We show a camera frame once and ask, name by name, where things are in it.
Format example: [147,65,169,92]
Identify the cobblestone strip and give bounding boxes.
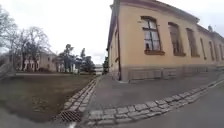
[61,75,224,128]

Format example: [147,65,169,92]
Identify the white building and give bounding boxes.
[93,63,105,76]

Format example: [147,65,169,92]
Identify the robot's own part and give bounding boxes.
[67,121,78,128]

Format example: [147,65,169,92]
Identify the drain grate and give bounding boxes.
[55,110,83,123]

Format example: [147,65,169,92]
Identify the row of bare trees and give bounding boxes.
[0,4,52,73]

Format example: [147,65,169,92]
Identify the grey pavement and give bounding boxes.
[87,71,224,112]

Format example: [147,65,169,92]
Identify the evergreen trees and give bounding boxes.
[58,43,97,75]

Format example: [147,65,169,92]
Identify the yellow building with arched windows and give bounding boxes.
[106,0,224,83]

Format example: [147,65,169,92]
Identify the grass lawn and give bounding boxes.
[0,73,96,123]

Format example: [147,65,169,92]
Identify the grey asphalt road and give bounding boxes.
[0,79,224,128]

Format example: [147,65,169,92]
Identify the yellow building with arches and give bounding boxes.
[18,49,66,73]

